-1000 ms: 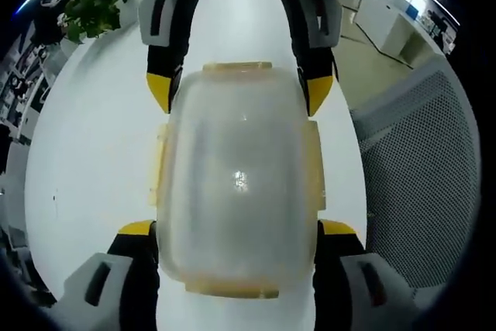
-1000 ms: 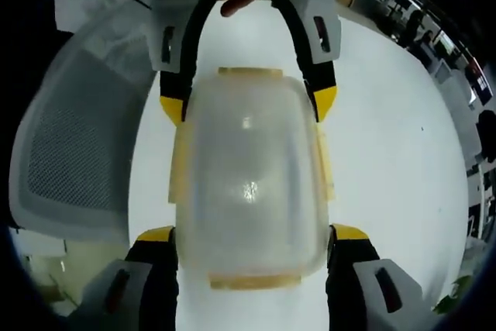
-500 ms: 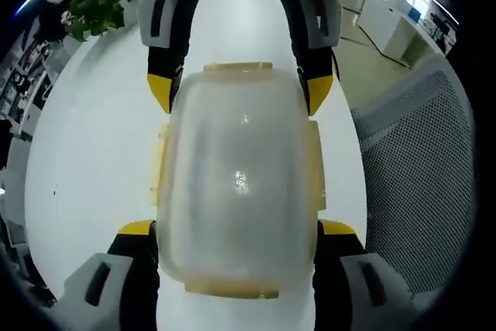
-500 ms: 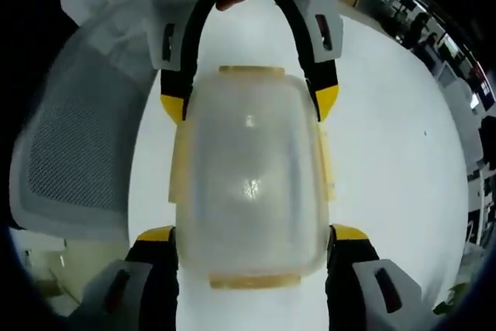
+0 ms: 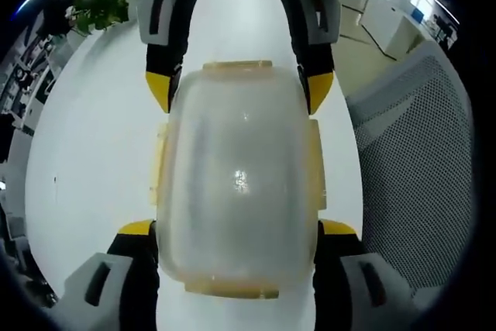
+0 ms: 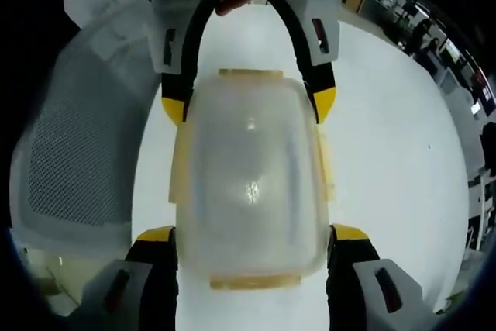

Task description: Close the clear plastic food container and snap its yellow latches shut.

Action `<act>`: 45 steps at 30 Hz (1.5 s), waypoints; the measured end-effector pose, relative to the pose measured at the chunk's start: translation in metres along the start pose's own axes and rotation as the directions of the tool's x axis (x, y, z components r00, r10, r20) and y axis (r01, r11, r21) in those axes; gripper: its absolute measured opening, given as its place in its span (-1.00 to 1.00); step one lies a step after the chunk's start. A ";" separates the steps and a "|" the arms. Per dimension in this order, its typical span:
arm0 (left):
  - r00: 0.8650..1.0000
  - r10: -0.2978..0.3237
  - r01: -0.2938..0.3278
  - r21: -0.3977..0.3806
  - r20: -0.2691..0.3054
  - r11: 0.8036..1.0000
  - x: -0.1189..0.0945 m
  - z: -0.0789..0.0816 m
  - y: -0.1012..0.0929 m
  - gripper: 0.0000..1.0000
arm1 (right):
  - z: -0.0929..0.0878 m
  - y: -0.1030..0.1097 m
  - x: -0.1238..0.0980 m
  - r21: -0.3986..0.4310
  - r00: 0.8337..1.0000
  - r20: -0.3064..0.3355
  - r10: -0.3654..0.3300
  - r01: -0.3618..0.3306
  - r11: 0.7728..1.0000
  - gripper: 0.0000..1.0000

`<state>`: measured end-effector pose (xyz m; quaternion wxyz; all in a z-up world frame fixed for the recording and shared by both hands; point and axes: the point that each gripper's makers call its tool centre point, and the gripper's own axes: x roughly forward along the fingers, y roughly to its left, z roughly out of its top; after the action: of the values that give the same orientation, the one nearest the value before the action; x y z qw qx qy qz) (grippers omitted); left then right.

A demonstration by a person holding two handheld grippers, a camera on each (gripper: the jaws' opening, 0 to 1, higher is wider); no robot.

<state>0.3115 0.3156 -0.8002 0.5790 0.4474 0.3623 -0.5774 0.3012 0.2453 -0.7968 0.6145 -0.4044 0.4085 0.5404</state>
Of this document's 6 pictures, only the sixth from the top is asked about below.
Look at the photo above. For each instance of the grey mesh chair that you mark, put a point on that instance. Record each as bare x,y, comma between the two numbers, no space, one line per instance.
69,152

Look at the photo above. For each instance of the person's left hand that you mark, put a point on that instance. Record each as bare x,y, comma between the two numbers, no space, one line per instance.
232,3

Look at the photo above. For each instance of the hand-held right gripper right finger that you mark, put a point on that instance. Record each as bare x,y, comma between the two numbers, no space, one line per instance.
348,269

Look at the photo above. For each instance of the clear plastic box yellow buckles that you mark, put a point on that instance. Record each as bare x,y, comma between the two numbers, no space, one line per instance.
252,176

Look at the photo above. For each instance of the yellow framed panel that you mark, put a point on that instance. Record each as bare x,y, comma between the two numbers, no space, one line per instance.
353,1

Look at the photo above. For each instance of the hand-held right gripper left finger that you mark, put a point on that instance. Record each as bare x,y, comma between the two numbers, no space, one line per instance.
159,269

